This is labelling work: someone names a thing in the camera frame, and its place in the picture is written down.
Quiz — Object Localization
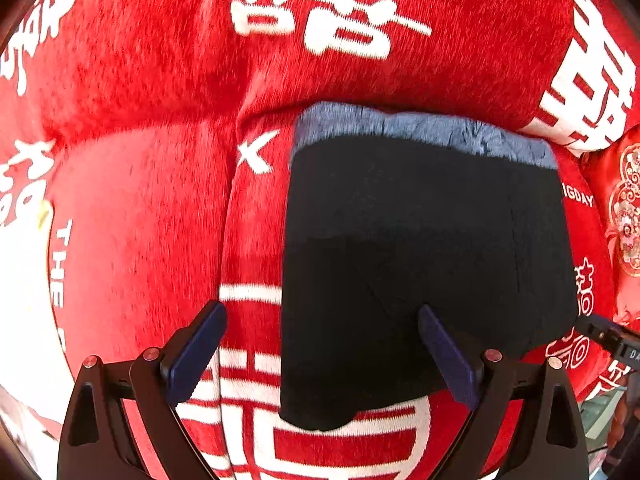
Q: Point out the red white character pillow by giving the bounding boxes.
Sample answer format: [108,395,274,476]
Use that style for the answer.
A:
[521,0,637,156]

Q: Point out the person's right hand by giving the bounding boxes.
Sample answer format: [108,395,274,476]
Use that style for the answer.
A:
[606,393,628,451]

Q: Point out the black pants blue waistband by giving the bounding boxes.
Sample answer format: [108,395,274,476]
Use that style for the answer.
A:
[280,103,577,431]

